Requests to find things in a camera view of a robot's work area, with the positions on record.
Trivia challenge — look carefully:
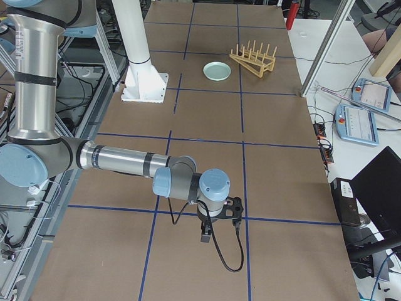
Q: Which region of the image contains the seated person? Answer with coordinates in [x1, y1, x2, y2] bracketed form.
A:
[362, 27, 397, 55]

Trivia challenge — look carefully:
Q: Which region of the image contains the white camera pole base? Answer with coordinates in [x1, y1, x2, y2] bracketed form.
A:
[112, 0, 169, 103]

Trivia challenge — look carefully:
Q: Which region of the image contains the far blue teach pendant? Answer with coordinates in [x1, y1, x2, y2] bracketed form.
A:
[352, 78, 392, 113]

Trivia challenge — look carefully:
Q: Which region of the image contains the black camera cable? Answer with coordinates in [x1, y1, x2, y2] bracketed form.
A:
[167, 197, 244, 272]

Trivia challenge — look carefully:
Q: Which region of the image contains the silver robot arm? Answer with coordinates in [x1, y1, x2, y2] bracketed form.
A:
[1, 1, 230, 242]

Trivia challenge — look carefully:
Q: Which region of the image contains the near blue teach pendant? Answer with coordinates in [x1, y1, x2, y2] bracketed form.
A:
[335, 104, 379, 146]

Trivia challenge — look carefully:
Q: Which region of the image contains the aluminium side frame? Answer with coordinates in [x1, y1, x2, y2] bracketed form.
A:
[0, 12, 126, 301]

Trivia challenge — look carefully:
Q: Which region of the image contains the wooden plate rack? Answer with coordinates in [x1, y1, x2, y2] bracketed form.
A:
[229, 40, 278, 78]

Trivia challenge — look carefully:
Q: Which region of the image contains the black laptop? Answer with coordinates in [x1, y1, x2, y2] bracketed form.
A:
[350, 146, 400, 237]

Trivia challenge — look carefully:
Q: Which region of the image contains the light green plate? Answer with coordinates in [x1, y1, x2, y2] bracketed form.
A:
[203, 61, 231, 82]

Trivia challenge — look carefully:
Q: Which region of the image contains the black box with label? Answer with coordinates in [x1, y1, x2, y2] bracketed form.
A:
[330, 177, 361, 227]

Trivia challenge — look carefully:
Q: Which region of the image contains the aluminium frame post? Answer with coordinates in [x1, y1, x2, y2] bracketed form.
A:
[300, 0, 355, 97]

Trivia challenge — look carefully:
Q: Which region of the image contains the blue teach pendant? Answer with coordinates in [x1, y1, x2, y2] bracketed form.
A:
[335, 104, 379, 146]
[352, 78, 392, 113]

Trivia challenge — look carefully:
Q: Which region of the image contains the red bottle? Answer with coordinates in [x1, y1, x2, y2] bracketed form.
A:
[286, 0, 299, 31]

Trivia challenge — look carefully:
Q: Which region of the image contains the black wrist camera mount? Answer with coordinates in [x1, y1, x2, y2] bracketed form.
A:
[217, 196, 244, 220]

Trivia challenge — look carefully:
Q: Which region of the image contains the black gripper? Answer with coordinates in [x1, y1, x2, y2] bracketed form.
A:
[197, 210, 217, 243]

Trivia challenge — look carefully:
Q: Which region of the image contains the orange black power strip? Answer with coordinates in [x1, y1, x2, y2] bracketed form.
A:
[313, 122, 334, 164]

